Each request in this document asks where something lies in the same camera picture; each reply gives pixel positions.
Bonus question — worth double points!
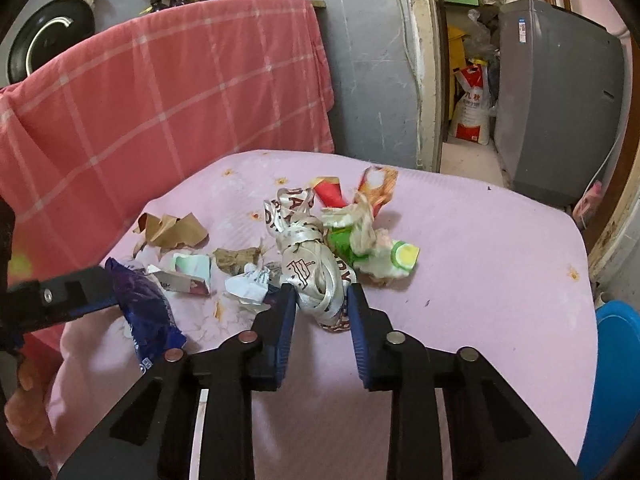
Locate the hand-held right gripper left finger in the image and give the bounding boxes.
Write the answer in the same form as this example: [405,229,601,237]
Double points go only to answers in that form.
[57,284,299,480]

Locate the red plaid cloth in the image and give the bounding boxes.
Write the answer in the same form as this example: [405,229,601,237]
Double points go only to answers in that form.
[0,0,335,411]

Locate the small brown crumpled paper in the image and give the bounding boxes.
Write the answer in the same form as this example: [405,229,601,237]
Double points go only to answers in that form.
[212,246,263,276]

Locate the crumpled white paper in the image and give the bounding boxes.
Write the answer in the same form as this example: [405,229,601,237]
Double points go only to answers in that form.
[224,266,273,307]

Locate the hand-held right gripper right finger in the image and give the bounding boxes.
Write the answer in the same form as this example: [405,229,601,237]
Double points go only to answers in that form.
[346,284,583,480]

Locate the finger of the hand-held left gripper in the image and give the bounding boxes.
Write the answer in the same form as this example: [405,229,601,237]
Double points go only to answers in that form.
[7,266,122,335]

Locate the blue plastic bucket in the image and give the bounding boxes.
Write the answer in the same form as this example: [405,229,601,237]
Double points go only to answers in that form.
[577,301,640,480]

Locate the brown torn paper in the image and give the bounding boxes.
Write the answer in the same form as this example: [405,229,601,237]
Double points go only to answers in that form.
[132,211,210,256]

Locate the white red rice sack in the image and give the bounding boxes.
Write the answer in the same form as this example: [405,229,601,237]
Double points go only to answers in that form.
[448,62,496,146]

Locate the green lime print packet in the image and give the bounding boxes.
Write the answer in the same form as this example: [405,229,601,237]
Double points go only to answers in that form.
[327,227,421,282]

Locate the clear plastic bag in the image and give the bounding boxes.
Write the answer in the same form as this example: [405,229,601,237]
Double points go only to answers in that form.
[467,7,501,61]

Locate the cream crumpled plastic bag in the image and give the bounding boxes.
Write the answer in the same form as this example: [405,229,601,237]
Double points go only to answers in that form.
[321,195,381,257]

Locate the yellow bag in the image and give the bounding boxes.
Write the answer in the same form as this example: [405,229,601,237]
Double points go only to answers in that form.
[447,25,472,116]

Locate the orange white snack wrapper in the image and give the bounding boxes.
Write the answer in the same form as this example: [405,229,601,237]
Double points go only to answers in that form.
[354,165,399,216]

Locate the grey refrigerator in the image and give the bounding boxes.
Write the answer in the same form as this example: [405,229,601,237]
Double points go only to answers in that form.
[495,0,626,206]

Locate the red paper wrapper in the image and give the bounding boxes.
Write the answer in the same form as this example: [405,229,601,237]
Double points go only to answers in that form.
[307,176,348,209]

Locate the wooden door frame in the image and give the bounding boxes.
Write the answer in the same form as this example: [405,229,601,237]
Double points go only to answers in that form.
[402,0,446,173]

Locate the white power cable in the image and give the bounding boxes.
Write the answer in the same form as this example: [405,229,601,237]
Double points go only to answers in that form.
[582,130,623,201]

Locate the black round pan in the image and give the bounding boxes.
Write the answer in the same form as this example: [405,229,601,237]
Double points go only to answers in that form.
[7,0,96,87]

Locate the pink plastic bag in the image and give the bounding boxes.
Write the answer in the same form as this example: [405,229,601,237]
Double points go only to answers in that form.
[572,182,603,231]

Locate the purple snack packet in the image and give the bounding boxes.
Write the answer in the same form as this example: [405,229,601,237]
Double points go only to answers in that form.
[105,257,187,372]

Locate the small white green carton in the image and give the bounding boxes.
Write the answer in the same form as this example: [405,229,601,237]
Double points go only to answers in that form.
[147,252,213,297]

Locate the person's left hand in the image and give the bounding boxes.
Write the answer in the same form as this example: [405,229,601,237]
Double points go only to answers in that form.
[4,355,53,453]

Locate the white printed ribbon bundle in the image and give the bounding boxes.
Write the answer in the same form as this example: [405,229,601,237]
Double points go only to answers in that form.
[263,187,358,333]

